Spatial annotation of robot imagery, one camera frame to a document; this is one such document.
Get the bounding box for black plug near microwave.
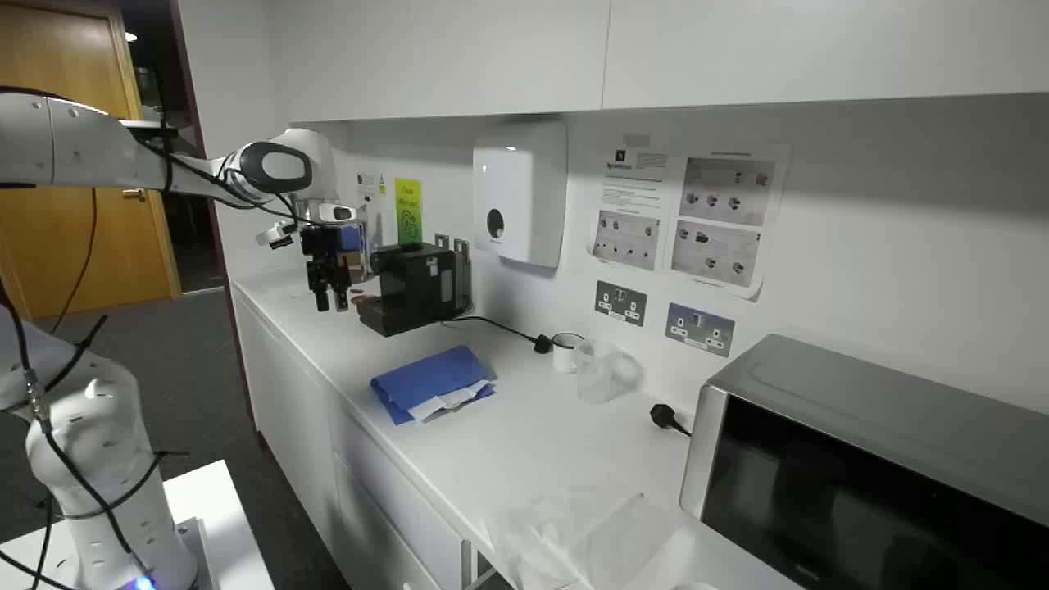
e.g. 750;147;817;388
650;402;690;439

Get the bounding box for black power cable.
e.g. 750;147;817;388
454;312;556;357

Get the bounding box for clear plastic bag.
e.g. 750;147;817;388
487;488;676;590

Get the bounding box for yellow green wall sticker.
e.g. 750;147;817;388
393;175;423;245

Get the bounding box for black coffee machine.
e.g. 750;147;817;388
358;243;471;338

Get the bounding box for white instruction poster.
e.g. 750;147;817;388
588;135;785;298

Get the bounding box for wall socket left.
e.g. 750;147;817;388
593;282;647;328

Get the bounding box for white paper poster left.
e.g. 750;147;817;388
358;169;383;253

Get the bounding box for white upper cabinet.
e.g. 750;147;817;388
263;0;1049;121

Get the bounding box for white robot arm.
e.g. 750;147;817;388
0;89;358;590

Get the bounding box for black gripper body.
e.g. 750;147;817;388
302;202;366;289

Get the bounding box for silver microwave oven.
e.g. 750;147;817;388
677;333;1049;590

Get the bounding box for white soap dispenser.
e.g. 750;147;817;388
471;129;568;273

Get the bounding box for wall socket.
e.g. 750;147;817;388
665;304;735;357
593;282;647;328

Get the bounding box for wall socket right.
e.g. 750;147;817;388
665;304;735;357

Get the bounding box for white robot base table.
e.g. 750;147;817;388
0;456;274;590

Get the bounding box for blue towel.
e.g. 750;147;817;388
369;345;496;421

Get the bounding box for wooden door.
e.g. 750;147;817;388
0;0;180;320

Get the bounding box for clear plastic container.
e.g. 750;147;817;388
555;329;643;402

